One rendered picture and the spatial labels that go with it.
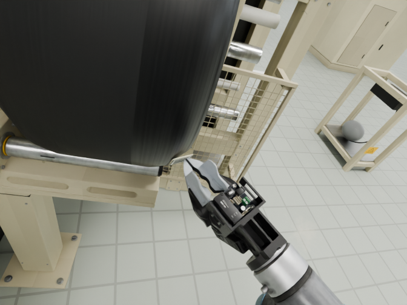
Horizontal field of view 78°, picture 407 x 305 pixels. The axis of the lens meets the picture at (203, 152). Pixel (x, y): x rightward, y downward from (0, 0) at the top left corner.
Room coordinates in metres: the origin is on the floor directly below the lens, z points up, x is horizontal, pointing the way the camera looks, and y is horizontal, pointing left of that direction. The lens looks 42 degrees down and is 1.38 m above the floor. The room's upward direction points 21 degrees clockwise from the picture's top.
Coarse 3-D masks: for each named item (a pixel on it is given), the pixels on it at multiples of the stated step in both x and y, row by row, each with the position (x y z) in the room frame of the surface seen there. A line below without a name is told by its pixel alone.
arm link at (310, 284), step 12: (312, 276) 0.19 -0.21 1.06; (300, 288) 0.17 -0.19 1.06; (312, 288) 0.18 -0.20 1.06; (324, 288) 0.19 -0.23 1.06; (276, 300) 0.16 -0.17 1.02; (288, 300) 0.16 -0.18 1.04; (300, 300) 0.16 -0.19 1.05; (312, 300) 0.16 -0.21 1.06; (324, 300) 0.17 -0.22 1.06; (336, 300) 0.18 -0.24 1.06
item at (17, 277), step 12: (72, 240) 0.53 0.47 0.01; (72, 252) 0.47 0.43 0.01; (12, 264) 0.33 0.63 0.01; (60, 264) 0.40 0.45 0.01; (72, 264) 0.42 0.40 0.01; (12, 276) 0.29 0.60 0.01; (24, 276) 0.31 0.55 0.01; (36, 276) 0.33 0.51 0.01; (48, 276) 0.34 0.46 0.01; (60, 276) 0.36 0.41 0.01; (48, 288) 0.30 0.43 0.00; (60, 288) 0.32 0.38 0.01
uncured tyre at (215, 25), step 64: (0, 0) 0.22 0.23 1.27; (64, 0) 0.24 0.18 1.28; (128, 0) 0.26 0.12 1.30; (192, 0) 0.29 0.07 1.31; (0, 64) 0.21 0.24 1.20; (64, 64) 0.23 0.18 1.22; (128, 64) 0.25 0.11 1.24; (192, 64) 0.28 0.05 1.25; (64, 128) 0.23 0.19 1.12; (128, 128) 0.25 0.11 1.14; (192, 128) 0.31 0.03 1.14
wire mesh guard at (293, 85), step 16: (224, 64) 0.93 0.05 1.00; (224, 80) 0.93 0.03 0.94; (272, 80) 0.98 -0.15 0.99; (288, 80) 1.01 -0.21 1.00; (240, 96) 0.96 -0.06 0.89; (288, 96) 1.01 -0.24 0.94; (240, 112) 0.97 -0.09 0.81; (272, 112) 1.01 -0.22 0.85; (240, 128) 0.98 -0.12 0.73; (272, 128) 1.01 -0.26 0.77; (240, 144) 0.99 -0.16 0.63; (224, 160) 0.98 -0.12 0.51; (160, 176) 0.88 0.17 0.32; (240, 176) 1.01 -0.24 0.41
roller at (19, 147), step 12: (12, 144) 0.32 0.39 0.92; (24, 144) 0.33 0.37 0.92; (24, 156) 0.31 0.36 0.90; (36, 156) 0.32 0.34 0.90; (48, 156) 0.33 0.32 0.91; (60, 156) 0.34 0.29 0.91; (72, 156) 0.35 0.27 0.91; (108, 168) 0.37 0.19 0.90; (120, 168) 0.37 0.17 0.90; (132, 168) 0.38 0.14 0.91; (144, 168) 0.39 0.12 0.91; (156, 168) 0.40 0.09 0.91
